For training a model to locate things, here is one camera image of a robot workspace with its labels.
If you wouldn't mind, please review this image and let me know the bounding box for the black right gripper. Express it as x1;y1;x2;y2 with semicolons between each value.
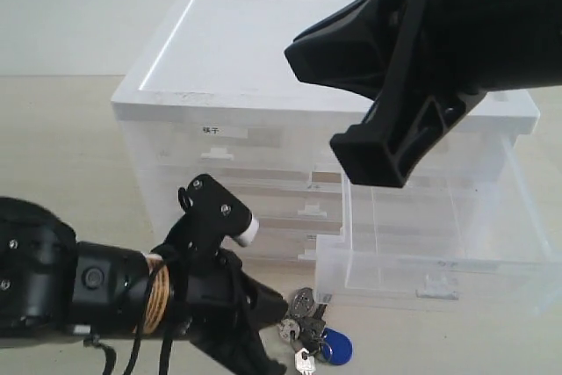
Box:
285;0;483;187

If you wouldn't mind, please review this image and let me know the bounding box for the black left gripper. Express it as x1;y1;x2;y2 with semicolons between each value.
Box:
173;249;288;374

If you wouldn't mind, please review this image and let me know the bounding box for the key bunch with blue tag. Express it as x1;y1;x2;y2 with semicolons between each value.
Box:
277;287;353;374

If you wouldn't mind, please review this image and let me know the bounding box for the clear drawer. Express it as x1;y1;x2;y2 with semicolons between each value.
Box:
122;121;339;173
313;134;561;315
138;166;342;221
157;216;348;269

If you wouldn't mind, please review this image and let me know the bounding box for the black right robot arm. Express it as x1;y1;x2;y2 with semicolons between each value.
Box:
285;0;561;188

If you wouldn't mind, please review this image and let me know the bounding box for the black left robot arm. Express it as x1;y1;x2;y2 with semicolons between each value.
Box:
1;197;288;374

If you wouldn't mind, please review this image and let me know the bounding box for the white plastic drawer cabinet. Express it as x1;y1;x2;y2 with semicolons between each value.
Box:
110;0;541;270

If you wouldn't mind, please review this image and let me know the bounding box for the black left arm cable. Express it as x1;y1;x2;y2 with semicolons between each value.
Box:
83;256;177;375

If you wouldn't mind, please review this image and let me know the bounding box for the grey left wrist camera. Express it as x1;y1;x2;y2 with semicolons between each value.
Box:
164;174;259;256

